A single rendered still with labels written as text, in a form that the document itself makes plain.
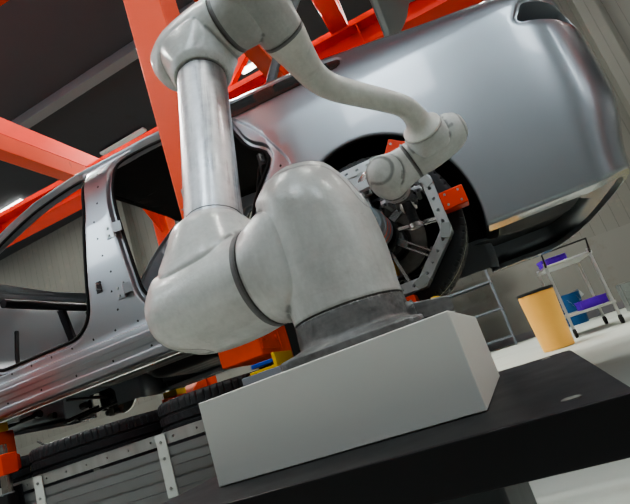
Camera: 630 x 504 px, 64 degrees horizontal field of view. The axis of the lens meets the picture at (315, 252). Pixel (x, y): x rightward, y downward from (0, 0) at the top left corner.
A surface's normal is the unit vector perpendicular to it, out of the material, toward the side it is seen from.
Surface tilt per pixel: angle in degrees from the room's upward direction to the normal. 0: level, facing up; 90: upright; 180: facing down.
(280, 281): 97
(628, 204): 90
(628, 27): 90
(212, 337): 143
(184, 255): 69
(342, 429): 90
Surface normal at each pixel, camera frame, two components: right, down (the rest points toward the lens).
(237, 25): 0.09, 0.62
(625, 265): -0.37, -0.12
